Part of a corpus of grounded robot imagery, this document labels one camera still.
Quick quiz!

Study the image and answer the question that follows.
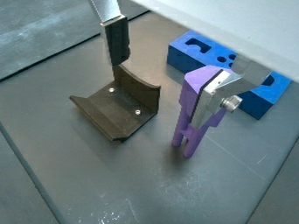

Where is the black curved holder stand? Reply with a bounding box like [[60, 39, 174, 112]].
[[69, 66, 161, 141]]

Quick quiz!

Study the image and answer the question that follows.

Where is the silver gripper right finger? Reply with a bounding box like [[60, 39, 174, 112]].
[[190, 55, 271, 128]]

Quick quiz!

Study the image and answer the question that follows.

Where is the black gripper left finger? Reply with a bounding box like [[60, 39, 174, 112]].
[[88, 0, 130, 67]]

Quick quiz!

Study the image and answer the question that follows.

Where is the purple three prong object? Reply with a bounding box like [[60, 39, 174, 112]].
[[172, 66, 232, 158]]

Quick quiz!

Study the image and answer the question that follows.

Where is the blue foam shape board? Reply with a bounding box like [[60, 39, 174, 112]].
[[166, 31, 291, 120]]

